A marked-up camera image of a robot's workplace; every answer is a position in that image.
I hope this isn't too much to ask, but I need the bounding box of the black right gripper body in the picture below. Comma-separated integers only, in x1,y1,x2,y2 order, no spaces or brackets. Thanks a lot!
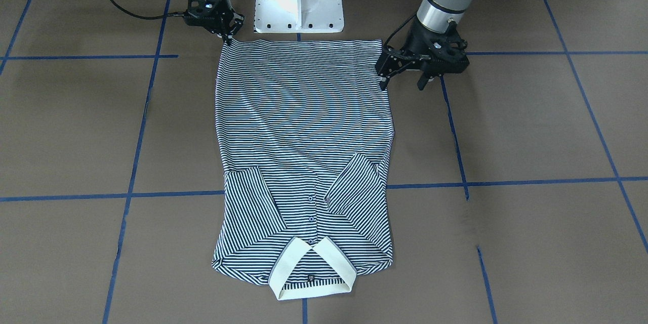
183,0,245,36

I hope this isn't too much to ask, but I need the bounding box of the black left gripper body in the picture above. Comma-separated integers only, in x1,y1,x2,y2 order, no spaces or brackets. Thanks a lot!
375,16,470,79

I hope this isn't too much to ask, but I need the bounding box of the blue white striped polo shirt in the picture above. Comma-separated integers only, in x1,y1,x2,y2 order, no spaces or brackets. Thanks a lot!
212,39,395,300

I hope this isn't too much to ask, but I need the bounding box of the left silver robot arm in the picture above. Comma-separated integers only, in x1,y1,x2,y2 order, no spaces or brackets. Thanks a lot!
375,0,473,91

